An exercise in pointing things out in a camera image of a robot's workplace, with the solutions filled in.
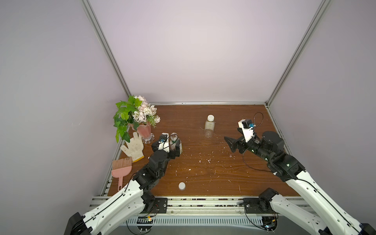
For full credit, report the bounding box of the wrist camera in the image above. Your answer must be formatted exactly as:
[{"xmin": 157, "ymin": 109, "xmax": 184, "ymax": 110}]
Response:
[
  {"xmin": 238, "ymin": 119, "xmax": 255, "ymax": 143},
  {"xmin": 158, "ymin": 133, "xmax": 169, "ymax": 153}
]

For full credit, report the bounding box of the right electronics board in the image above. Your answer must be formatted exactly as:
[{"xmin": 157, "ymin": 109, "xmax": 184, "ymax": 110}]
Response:
[{"xmin": 261, "ymin": 216, "xmax": 278, "ymax": 232}]

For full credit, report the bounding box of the pink glass vase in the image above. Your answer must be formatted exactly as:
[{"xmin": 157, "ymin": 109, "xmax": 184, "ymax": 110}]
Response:
[{"xmin": 137, "ymin": 123, "xmax": 155, "ymax": 144}]

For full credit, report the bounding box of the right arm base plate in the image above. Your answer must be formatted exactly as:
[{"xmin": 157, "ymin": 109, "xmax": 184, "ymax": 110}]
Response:
[{"xmin": 238, "ymin": 198, "xmax": 280, "ymax": 214}]

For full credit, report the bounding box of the white bottle cap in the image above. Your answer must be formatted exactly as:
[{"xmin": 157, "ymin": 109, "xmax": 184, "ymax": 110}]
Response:
[
  {"xmin": 207, "ymin": 115, "xmax": 214, "ymax": 122},
  {"xmin": 178, "ymin": 182, "xmax": 186, "ymax": 191}
]

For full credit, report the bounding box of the labelled clear plastic bottle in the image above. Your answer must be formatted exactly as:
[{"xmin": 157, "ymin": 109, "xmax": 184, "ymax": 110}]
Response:
[{"xmin": 169, "ymin": 133, "xmax": 183, "ymax": 156}]

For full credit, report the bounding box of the artificial flower bouquet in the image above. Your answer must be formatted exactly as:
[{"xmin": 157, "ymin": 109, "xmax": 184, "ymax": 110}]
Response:
[{"xmin": 113, "ymin": 96, "xmax": 161, "ymax": 143}]

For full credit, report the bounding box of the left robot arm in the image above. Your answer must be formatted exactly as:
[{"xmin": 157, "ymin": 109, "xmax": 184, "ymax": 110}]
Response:
[{"xmin": 64, "ymin": 133, "xmax": 182, "ymax": 235}]

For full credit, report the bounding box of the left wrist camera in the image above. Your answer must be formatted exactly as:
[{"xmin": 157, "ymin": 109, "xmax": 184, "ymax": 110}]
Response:
[{"xmin": 158, "ymin": 133, "xmax": 169, "ymax": 153}]

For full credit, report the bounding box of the electronics board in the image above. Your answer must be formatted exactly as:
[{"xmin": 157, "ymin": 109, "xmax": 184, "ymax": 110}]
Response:
[
  {"xmin": 136, "ymin": 216, "xmax": 154, "ymax": 234},
  {"xmin": 261, "ymin": 216, "xmax": 278, "ymax": 232}
]

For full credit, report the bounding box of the left electronics board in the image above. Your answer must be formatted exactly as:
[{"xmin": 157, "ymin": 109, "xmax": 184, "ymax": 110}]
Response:
[{"xmin": 136, "ymin": 216, "xmax": 154, "ymax": 234}]

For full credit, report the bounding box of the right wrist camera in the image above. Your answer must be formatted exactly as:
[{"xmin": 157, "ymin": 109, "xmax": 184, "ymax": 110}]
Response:
[{"xmin": 238, "ymin": 119, "xmax": 255, "ymax": 143}]

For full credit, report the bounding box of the white knitted work glove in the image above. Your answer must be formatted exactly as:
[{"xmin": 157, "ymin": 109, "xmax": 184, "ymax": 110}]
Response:
[{"xmin": 120, "ymin": 132, "xmax": 145, "ymax": 163}]

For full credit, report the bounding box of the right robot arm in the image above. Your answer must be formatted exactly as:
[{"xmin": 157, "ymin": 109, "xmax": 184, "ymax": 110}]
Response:
[{"xmin": 224, "ymin": 131, "xmax": 376, "ymax": 235}]

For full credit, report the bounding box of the aluminium front rail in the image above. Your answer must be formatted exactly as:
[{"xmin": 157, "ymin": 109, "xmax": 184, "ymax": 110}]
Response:
[{"xmin": 86, "ymin": 196, "xmax": 328, "ymax": 217}]

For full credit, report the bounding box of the pink brush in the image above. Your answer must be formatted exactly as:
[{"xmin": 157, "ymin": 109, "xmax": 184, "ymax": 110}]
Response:
[{"xmin": 111, "ymin": 157, "xmax": 133, "ymax": 191}]

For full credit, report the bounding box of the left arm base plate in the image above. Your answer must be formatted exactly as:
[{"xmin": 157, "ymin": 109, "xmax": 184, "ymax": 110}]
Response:
[{"xmin": 142, "ymin": 197, "xmax": 168, "ymax": 214}]

